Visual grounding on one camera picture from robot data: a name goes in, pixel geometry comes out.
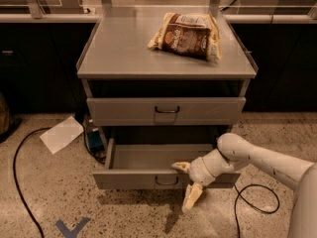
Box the grey drawer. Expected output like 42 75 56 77
87 97 246 126
92 137 242 190

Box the brown bag at left edge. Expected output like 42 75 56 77
0 92 14 135

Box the brown yellow snack bag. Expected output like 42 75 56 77
148 13 221 61

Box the blue power box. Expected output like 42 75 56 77
87 128 103 153

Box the white paper sheet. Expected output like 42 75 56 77
40 116 83 154

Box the grey drawer cabinet frame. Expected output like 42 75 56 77
77 6 256 144

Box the blue tape floor mark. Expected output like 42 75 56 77
54 216 91 238

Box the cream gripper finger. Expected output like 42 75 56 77
182 182 203 213
171 162 190 174

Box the black cable right floor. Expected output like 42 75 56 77
233 183 281 238

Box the black cable floor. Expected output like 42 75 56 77
233 183 281 238
12 126 52 238

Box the black cable left floor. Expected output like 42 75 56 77
12 126 52 238

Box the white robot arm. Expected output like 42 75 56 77
172 133 317 238

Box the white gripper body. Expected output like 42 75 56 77
188 150 238 186

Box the grey top drawer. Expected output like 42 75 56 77
87 97 246 126

